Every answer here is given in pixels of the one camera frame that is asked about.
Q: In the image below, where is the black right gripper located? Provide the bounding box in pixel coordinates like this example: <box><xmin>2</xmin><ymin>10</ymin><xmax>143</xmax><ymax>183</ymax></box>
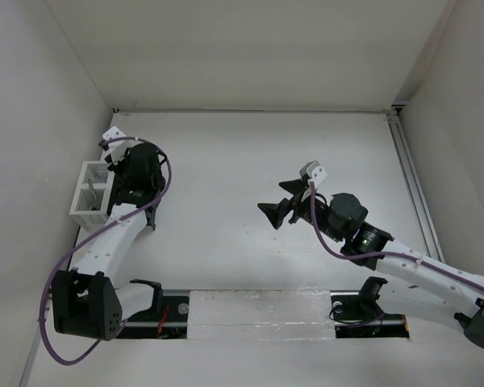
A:
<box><xmin>257</xmin><ymin>178</ymin><xmax>344</xmax><ymax>243</ymax></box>

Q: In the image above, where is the jar of paper clips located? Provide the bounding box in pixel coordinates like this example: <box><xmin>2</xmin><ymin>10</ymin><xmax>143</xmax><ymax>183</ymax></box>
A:
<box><xmin>91</xmin><ymin>171</ymin><xmax>109</xmax><ymax>184</ymax></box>

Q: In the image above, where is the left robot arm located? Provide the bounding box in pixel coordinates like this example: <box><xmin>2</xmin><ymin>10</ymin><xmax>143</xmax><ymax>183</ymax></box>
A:
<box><xmin>51</xmin><ymin>143</ymin><xmax>169</xmax><ymax>341</ymax></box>

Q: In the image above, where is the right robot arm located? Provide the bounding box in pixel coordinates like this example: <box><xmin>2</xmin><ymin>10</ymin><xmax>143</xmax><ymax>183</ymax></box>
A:
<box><xmin>257</xmin><ymin>179</ymin><xmax>484</xmax><ymax>349</ymax></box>

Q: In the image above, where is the black slotted container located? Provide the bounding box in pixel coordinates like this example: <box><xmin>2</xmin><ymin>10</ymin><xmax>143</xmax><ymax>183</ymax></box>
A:
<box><xmin>144</xmin><ymin>202</ymin><xmax>158</xmax><ymax>231</ymax></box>

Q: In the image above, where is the white slotted container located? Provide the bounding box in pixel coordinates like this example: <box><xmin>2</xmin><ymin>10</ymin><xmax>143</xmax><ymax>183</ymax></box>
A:
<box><xmin>69</xmin><ymin>161</ymin><xmax>114</xmax><ymax>232</ymax></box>

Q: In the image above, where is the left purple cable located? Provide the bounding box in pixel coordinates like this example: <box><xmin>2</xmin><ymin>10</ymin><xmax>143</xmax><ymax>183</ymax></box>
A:
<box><xmin>38</xmin><ymin>136</ymin><xmax>174</xmax><ymax>367</ymax></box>

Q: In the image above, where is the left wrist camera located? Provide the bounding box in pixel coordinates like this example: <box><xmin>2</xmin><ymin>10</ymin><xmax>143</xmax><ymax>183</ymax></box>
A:
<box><xmin>98</xmin><ymin>127</ymin><xmax>134</xmax><ymax>164</ymax></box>

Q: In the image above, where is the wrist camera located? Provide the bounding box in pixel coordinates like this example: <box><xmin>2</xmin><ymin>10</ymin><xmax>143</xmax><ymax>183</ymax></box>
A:
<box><xmin>299</xmin><ymin>160</ymin><xmax>328</xmax><ymax>189</ymax></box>
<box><xmin>98</xmin><ymin>127</ymin><xmax>134</xmax><ymax>164</ymax></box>

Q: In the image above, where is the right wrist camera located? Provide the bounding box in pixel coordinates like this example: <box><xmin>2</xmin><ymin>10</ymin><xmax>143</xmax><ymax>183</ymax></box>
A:
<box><xmin>299</xmin><ymin>160</ymin><xmax>328</xmax><ymax>189</ymax></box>

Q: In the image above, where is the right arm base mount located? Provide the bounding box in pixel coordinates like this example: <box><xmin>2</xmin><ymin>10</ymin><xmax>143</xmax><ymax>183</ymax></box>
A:
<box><xmin>328</xmin><ymin>277</ymin><xmax>410</xmax><ymax>339</ymax></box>

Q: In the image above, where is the aluminium rail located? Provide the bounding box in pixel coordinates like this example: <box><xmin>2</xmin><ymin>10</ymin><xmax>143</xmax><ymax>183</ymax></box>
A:
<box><xmin>385</xmin><ymin>105</ymin><xmax>446</xmax><ymax>263</ymax></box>

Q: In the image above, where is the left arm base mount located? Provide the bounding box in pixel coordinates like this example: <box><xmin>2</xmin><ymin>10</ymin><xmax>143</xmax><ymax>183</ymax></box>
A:
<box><xmin>117</xmin><ymin>290</ymin><xmax>190</xmax><ymax>339</ymax></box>

